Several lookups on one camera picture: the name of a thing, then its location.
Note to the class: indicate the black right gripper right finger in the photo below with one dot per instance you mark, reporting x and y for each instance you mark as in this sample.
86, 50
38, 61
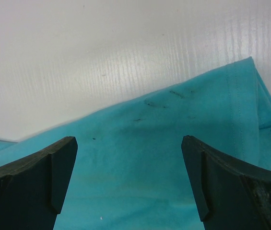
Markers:
230, 194

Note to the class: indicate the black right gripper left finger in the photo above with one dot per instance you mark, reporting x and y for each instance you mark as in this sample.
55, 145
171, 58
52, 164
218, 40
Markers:
33, 188

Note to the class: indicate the cyan t shirt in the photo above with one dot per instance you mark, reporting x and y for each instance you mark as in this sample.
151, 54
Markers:
129, 172

